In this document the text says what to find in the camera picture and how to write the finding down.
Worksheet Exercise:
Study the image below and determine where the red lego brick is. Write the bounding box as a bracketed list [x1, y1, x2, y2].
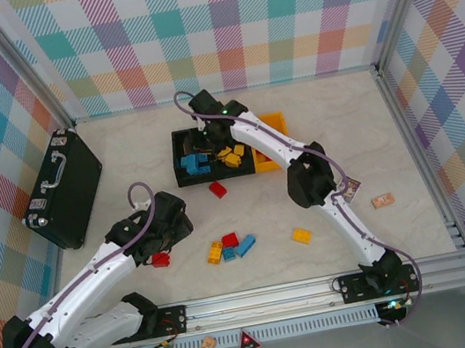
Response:
[207, 179, 228, 200]
[219, 230, 241, 250]
[150, 249, 173, 270]

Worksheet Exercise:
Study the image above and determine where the black two-compartment bin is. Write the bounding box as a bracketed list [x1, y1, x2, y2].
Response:
[167, 117, 259, 189]

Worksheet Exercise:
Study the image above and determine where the yellow plastic bin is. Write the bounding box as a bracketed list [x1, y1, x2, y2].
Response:
[247, 110, 295, 174]

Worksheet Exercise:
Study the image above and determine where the aluminium rear bar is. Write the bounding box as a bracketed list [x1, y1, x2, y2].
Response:
[70, 64, 380, 124]

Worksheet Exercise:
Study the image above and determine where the black carrying case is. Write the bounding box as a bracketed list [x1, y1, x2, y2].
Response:
[7, 122, 116, 258]

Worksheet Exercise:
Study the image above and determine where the red black triangle badge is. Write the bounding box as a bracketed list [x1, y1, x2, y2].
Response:
[233, 325, 262, 348]

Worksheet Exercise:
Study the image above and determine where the small picture card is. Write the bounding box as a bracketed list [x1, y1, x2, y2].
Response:
[336, 174, 364, 206]

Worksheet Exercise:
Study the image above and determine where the small wooden tile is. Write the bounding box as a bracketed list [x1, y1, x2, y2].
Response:
[369, 191, 397, 210]

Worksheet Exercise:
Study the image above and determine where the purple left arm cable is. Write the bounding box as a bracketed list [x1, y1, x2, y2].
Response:
[0, 180, 182, 348]

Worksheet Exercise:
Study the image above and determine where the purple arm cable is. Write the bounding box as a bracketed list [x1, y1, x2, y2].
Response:
[172, 56, 431, 348]
[0, 180, 182, 348]

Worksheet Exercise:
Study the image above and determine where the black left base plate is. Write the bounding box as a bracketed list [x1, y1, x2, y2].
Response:
[117, 302, 191, 345]

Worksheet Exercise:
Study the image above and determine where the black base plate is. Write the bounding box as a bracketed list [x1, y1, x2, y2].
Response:
[117, 302, 191, 345]
[336, 262, 423, 305]

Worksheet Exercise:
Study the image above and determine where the aluminium side rail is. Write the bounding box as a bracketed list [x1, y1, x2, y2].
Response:
[46, 245, 69, 288]
[373, 56, 465, 262]

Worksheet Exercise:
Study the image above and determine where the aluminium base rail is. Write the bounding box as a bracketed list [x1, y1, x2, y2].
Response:
[19, 251, 465, 348]

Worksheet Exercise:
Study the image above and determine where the slotted grey cable duct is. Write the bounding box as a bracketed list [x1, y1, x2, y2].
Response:
[140, 307, 381, 348]

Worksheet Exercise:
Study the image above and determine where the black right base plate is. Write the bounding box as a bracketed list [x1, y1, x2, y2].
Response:
[336, 262, 423, 305]

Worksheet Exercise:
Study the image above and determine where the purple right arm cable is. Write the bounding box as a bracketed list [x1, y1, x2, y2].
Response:
[172, 56, 431, 348]

